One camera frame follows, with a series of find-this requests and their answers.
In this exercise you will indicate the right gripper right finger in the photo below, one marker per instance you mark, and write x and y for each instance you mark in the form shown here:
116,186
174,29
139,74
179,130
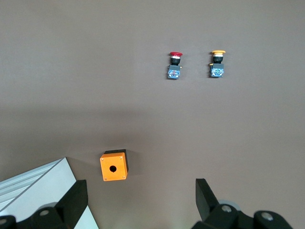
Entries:
221,220

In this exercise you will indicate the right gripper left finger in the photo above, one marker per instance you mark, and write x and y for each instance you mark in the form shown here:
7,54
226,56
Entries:
47,219

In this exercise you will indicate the black blue push-button switch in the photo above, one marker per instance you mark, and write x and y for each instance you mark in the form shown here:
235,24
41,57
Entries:
174,71

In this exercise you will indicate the white drawer cabinet shell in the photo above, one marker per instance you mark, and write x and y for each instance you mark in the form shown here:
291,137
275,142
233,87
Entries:
47,190

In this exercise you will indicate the yellow mushroom push button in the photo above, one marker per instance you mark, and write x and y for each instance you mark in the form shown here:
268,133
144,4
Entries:
216,71

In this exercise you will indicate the brown table mat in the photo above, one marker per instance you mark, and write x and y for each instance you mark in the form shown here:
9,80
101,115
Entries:
152,107

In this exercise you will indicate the orange button enclosure box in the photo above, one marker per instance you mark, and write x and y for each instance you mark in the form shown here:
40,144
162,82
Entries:
107,167

